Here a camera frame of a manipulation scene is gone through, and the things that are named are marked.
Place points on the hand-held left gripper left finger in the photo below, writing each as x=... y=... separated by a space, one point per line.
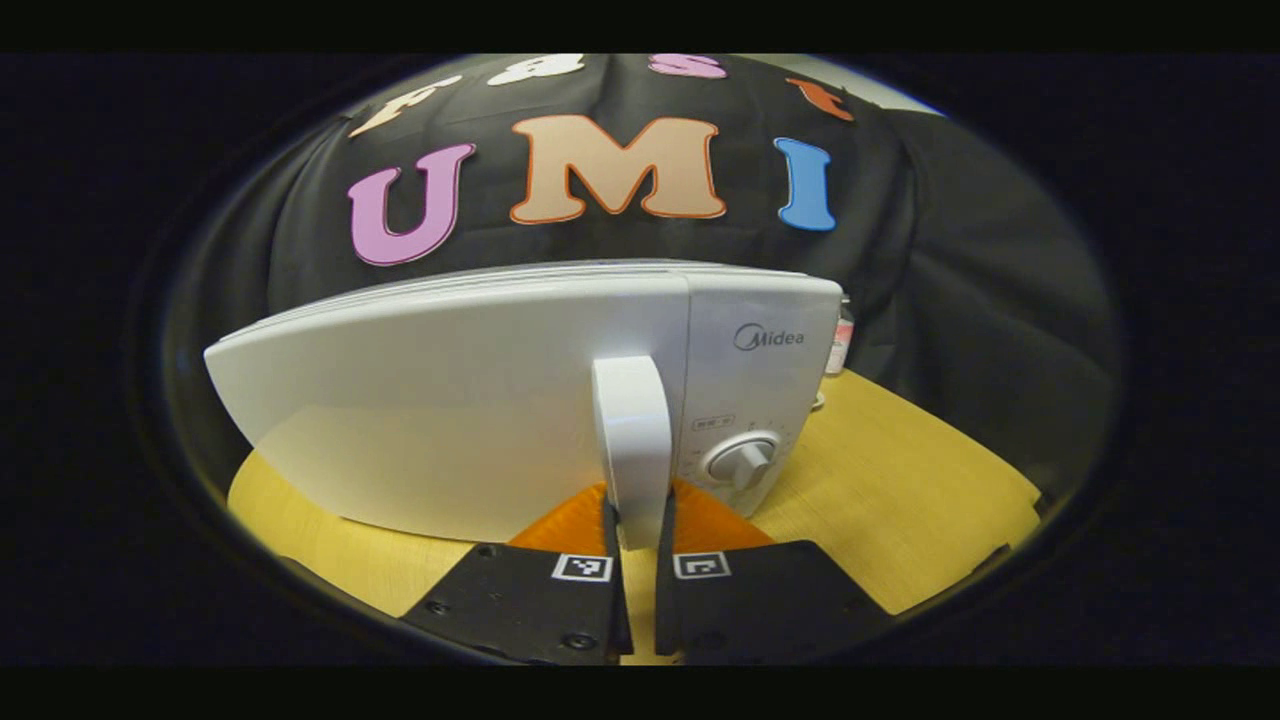
x=615 y=620

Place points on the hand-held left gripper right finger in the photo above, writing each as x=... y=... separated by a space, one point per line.
x=665 y=600

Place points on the small clear bottle pink label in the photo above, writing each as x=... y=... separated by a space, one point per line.
x=842 y=340

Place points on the white microwave oven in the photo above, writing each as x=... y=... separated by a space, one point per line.
x=450 y=400

